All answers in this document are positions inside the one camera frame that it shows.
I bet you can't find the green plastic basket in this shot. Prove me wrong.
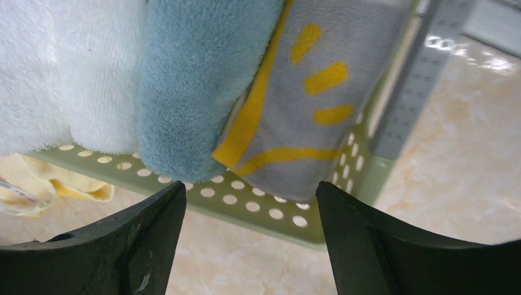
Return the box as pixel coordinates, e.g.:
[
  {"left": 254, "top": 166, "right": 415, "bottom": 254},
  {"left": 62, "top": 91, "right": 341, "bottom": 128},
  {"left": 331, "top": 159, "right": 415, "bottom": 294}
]
[{"left": 24, "top": 0, "right": 477, "bottom": 251}]

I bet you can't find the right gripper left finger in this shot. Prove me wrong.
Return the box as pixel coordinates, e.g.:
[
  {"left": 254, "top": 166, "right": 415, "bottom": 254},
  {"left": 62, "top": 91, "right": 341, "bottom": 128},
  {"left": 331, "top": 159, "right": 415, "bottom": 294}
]
[{"left": 1, "top": 181, "right": 187, "bottom": 294}]

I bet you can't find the pale yellow cream towel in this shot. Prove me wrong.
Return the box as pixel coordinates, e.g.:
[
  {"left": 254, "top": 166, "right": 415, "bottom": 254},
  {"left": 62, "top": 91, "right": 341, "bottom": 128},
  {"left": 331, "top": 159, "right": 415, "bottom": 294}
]
[{"left": 1, "top": 154, "right": 116, "bottom": 216}]

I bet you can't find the light blue towel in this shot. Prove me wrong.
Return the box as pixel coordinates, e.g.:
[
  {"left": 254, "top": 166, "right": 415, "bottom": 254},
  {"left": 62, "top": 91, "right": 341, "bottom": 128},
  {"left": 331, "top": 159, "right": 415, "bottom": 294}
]
[{"left": 138, "top": 1, "right": 283, "bottom": 183}]

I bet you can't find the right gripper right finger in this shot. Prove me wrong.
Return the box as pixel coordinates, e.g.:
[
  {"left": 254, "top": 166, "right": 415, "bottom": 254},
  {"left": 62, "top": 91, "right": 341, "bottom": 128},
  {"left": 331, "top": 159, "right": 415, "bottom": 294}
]
[{"left": 316, "top": 181, "right": 520, "bottom": 294}]

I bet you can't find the white rolled towel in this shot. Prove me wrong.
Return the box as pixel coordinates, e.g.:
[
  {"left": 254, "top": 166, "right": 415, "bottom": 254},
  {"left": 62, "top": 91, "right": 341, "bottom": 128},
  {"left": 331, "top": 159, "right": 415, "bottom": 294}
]
[
  {"left": 1, "top": 1, "right": 72, "bottom": 155},
  {"left": 50, "top": 0, "right": 147, "bottom": 154}
]

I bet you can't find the middle white rolled towel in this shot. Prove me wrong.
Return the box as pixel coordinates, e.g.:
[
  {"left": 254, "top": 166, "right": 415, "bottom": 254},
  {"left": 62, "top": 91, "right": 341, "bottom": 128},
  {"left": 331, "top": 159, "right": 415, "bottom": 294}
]
[{"left": 50, "top": 0, "right": 147, "bottom": 154}]

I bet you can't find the yellow grey towel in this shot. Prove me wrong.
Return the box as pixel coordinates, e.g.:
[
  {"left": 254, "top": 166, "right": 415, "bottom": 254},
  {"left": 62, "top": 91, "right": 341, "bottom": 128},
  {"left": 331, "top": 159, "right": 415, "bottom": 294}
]
[{"left": 213, "top": 1, "right": 415, "bottom": 203}]

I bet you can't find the top white rolled towel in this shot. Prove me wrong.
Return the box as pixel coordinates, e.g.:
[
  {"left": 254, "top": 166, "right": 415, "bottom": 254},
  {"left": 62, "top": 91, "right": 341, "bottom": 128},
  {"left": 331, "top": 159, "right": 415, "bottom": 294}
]
[{"left": 1, "top": 1, "right": 72, "bottom": 155}]

